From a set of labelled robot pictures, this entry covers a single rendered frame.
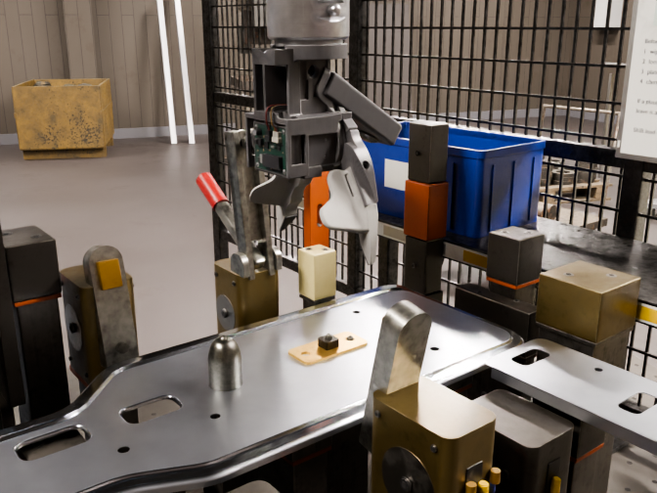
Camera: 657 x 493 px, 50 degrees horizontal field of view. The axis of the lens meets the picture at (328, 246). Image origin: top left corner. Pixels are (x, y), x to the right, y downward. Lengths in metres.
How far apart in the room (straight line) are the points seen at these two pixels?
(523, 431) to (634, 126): 0.57
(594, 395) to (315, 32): 0.42
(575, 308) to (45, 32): 8.55
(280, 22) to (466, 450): 0.39
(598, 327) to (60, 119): 7.28
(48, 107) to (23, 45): 1.44
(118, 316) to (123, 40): 8.43
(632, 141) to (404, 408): 0.66
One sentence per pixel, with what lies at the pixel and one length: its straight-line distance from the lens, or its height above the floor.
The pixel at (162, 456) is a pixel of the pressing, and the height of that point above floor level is 1.00.
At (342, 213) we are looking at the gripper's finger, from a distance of 0.65.
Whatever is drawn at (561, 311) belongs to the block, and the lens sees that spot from 0.84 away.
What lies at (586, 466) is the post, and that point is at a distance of 0.79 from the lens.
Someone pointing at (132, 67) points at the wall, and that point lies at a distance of 9.18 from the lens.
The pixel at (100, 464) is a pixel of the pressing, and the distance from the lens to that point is 0.61.
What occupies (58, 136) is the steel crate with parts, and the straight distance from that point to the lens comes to 7.88.
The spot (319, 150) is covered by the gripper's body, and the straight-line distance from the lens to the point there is 0.66.
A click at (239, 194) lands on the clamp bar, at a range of 0.83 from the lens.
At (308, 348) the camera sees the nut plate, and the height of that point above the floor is 1.00.
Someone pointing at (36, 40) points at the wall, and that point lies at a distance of 9.12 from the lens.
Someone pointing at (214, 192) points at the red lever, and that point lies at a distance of 0.90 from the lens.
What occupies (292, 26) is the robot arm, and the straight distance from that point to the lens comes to 0.65.
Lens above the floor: 1.33
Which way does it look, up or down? 17 degrees down
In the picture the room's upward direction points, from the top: straight up
